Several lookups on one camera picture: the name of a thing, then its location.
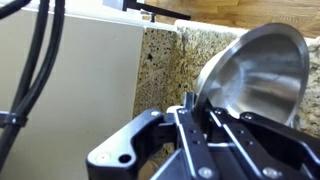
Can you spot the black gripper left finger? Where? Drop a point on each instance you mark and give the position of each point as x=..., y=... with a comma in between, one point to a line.
x=146, y=130

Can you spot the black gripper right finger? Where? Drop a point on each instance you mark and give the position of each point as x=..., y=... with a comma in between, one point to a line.
x=266, y=148

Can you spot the large silver bowl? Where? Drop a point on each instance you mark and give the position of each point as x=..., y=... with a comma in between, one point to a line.
x=263, y=73

